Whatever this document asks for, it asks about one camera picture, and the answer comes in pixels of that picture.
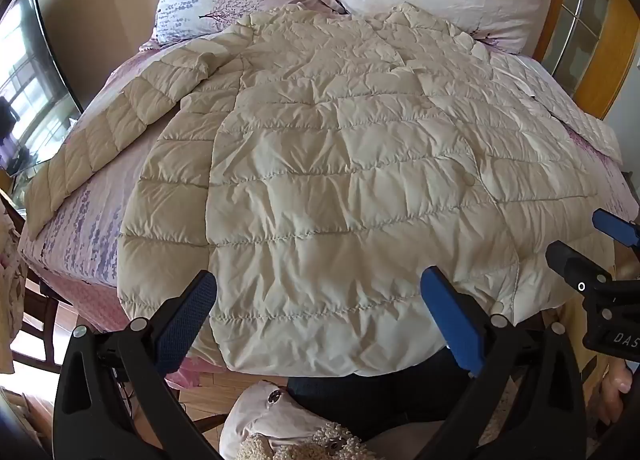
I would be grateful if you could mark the person's white fuzzy sweater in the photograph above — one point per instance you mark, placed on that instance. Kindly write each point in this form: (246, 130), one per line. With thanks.
(270, 420)

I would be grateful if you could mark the dark wooden chair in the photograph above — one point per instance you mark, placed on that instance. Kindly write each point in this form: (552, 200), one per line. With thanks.
(47, 305)

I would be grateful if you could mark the person's right hand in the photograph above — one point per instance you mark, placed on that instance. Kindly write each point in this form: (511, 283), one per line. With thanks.
(620, 382)

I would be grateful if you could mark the flat screen television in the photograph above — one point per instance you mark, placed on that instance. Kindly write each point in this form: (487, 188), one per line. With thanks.
(30, 80)

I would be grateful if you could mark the wooden framed glass door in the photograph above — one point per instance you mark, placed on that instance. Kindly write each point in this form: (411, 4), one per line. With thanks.
(595, 35)

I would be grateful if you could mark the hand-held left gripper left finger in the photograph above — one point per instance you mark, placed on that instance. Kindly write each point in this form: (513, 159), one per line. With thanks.
(186, 325)

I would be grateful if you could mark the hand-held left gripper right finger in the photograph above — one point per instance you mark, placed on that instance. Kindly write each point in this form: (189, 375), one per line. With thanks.
(452, 320)

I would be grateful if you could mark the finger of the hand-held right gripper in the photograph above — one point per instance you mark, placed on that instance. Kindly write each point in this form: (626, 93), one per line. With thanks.
(617, 229)
(575, 265)

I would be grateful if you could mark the pink floral bed sheet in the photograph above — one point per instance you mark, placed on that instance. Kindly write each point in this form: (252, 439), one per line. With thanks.
(100, 210)

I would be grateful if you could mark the person's dark jeans legs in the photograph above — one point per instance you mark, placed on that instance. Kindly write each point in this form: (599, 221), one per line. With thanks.
(380, 400)

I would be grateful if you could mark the cream quilted down jacket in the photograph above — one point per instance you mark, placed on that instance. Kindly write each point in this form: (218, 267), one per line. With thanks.
(325, 165)

